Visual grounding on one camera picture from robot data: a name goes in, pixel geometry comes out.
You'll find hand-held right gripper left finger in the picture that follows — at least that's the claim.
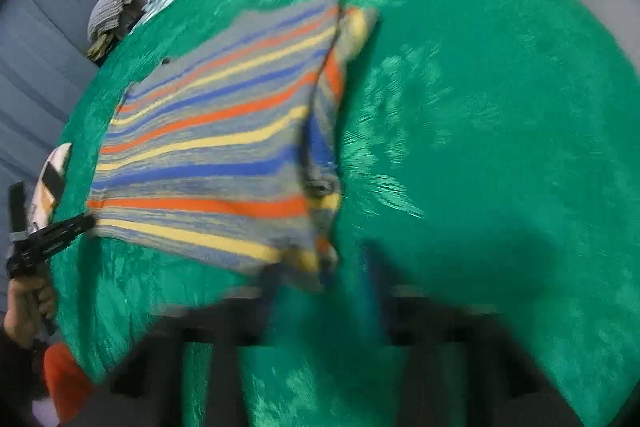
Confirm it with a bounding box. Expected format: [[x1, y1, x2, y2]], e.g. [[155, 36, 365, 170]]
[[109, 257, 288, 427]]

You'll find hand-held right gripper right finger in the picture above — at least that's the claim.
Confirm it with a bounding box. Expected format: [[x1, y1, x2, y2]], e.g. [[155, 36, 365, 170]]
[[350, 241, 553, 427]]

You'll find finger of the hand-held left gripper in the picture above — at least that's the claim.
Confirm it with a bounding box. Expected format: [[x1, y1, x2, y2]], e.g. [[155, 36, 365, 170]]
[[29, 213, 97, 254]]

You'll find striped knitted sweater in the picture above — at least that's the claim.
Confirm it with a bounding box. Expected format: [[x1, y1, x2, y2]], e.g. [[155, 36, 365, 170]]
[[86, 0, 379, 293]]

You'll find person's left forearm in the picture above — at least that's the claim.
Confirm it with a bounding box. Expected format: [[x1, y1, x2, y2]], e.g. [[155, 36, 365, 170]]
[[0, 329, 51, 410]]

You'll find person's left hand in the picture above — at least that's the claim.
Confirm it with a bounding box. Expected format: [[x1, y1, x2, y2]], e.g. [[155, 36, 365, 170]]
[[4, 274, 57, 349]]

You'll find person's red clothing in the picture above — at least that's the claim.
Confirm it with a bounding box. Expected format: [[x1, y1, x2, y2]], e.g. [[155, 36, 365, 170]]
[[42, 342, 97, 424]]

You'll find grey blue curtain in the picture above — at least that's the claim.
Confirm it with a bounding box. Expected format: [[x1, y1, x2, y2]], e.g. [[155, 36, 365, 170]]
[[0, 0, 108, 233]]

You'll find yellow green cloth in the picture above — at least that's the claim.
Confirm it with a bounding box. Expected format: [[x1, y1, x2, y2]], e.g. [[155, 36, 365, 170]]
[[86, 32, 119, 64]]

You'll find green floral blanket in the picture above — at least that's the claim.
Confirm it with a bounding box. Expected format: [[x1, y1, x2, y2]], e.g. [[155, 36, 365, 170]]
[[47, 0, 640, 427]]

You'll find grey checked cloth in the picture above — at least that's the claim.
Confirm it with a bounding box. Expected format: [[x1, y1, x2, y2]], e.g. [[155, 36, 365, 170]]
[[87, 0, 142, 45]]

